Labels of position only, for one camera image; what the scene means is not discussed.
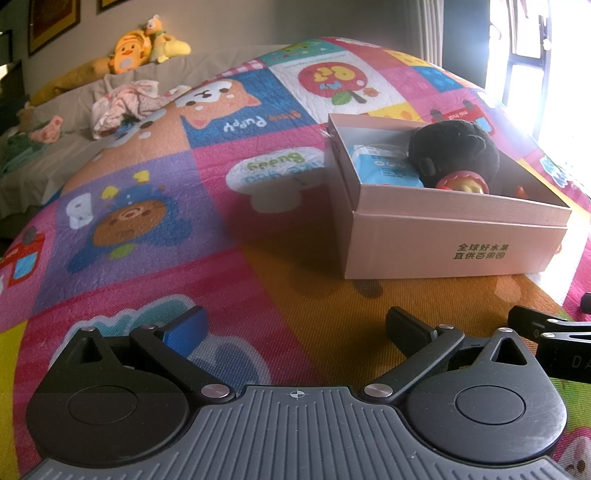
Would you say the pink toy camera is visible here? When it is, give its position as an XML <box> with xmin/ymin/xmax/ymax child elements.
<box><xmin>434</xmin><ymin>170</ymin><xmax>491</xmax><ymax>196</ymax></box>

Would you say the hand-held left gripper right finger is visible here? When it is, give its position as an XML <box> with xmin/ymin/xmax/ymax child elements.
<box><xmin>362</xmin><ymin>305</ymin><xmax>548</xmax><ymax>408</ymax></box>

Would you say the large dark picture frame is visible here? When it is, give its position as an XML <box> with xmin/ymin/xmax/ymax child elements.
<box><xmin>28</xmin><ymin>0</ymin><xmax>81</xmax><ymax>57</ymax></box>

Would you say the dark furniture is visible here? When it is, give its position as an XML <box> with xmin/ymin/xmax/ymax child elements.
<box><xmin>0</xmin><ymin>58</ymin><xmax>24</xmax><ymax>134</ymax></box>

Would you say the black framed window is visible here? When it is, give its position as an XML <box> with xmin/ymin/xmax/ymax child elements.
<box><xmin>489</xmin><ymin>0</ymin><xmax>591</xmax><ymax>148</ymax></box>

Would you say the green cloth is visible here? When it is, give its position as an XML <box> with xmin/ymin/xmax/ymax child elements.
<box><xmin>0</xmin><ymin>134</ymin><xmax>42</xmax><ymax>174</ymax></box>

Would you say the blue white tissue packet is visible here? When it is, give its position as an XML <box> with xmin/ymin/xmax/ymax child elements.
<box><xmin>346</xmin><ymin>144</ymin><xmax>424</xmax><ymax>189</ymax></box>

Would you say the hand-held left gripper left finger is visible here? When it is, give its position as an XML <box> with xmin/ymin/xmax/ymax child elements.
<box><xmin>60</xmin><ymin>305</ymin><xmax>236</xmax><ymax>407</ymax></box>

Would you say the black plush toy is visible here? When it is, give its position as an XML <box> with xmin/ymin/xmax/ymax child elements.
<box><xmin>407</xmin><ymin>119</ymin><xmax>502</xmax><ymax>190</ymax></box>

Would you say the pink white clothes pile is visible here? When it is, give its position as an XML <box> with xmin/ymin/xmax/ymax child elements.
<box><xmin>90</xmin><ymin>79</ymin><xmax>192</xmax><ymax>139</ymax></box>

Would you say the long yellow pillow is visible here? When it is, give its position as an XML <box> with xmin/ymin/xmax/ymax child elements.
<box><xmin>30</xmin><ymin>60</ymin><xmax>114</xmax><ymax>107</ymax></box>

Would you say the yellow duck plush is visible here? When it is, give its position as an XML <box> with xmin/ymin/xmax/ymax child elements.
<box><xmin>108</xmin><ymin>31</ymin><xmax>153</xmax><ymax>75</ymax></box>

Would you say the small pink cloth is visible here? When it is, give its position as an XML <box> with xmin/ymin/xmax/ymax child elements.
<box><xmin>30</xmin><ymin>115</ymin><xmax>63</xmax><ymax>144</ymax></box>

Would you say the colourful cartoon play mat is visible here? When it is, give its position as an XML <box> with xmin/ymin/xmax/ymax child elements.
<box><xmin>0</xmin><ymin>37</ymin><xmax>591</xmax><ymax>480</ymax></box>

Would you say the beige curtain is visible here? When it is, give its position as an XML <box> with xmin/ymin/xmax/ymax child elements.
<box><xmin>406</xmin><ymin>0</ymin><xmax>492</xmax><ymax>88</ymax></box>

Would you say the pink cardboard box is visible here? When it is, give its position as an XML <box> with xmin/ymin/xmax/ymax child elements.
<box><xmin>323</xmin><ymin>112</ymin><xmax>573</xmax><ymax>281</ymax></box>

